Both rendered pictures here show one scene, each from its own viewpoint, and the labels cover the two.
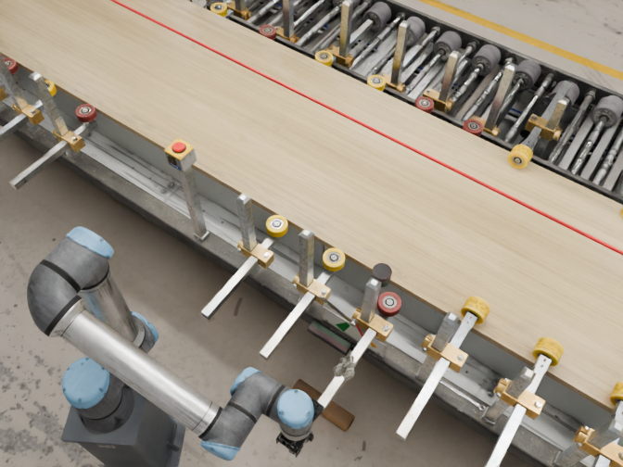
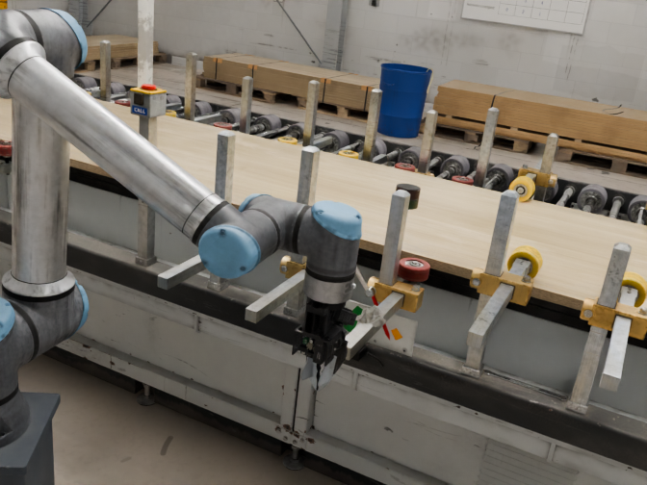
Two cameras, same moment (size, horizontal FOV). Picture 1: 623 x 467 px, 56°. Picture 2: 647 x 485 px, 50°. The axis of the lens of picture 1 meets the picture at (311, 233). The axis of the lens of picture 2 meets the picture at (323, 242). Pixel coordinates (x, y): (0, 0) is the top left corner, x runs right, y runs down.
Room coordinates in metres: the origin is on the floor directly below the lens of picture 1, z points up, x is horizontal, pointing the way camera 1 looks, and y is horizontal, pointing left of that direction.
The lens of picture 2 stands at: (-0.68, 0.24, 1.58)
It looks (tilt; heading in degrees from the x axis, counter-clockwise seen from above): 21 degrees down; 350
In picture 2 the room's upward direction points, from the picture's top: 7 degrees clockwise
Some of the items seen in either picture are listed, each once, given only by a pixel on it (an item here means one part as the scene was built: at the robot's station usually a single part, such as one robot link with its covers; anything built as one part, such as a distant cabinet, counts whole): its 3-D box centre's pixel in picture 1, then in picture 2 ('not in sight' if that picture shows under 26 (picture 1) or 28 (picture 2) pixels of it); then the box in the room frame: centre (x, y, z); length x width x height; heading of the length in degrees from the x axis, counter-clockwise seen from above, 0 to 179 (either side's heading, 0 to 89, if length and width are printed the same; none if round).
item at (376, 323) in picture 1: (372, 322); (395, 293); (0.85, -0.21, 0.85); 0.14 x 0.06 x 0.05; 56
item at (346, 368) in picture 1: (347, 366); (374, 313); (0.68, -0.12, 0.87); 0.09 x 0.07 x 0.02; 146
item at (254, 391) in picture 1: (256, 394); (273, 224); (0.50, 0.14, 1.14); 0.12 x 0.12 x 0.09; 61
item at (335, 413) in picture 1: (322, 405); not in sight; (0.82, -0.07, 0.04); 0.30 x 0.08 x 0.08; 56
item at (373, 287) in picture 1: (366, 317); (387, 282); (0.86, -0.19, 0.87); 0.04 x 0.04 x 0.48; 56
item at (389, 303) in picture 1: (387, 309); (411, 282); (0.90, -0.27, 0.85); 0.08 x 0.08 x 0.11
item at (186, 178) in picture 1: (193, 202); (146, 191); (1.28, 0.44, 0.93); 0.05 x 0.05 x 0.45; 56
